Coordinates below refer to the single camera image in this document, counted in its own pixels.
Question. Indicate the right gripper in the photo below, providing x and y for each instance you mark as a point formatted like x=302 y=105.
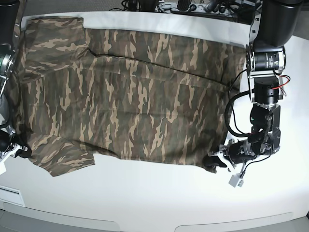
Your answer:
x=8 y=140

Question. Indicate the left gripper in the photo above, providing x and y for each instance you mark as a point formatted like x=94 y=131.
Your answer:
x=234 y=152

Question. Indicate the camouflage T-shirt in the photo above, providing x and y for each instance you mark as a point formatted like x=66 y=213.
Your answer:
x=128 y=94

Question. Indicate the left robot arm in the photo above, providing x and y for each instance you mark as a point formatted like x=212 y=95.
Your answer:
x=271 y=29

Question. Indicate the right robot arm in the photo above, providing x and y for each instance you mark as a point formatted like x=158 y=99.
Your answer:
x=11 y=14

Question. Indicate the white label plate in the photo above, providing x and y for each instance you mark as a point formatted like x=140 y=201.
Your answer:
x=12 y=196

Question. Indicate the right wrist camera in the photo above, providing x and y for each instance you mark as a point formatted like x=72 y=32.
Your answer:
x=2 y=167

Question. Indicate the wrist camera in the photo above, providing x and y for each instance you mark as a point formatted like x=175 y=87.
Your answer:
x=236 y=180
x=2 y=167

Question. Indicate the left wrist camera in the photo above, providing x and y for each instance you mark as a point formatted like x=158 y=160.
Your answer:
x=236 y=180

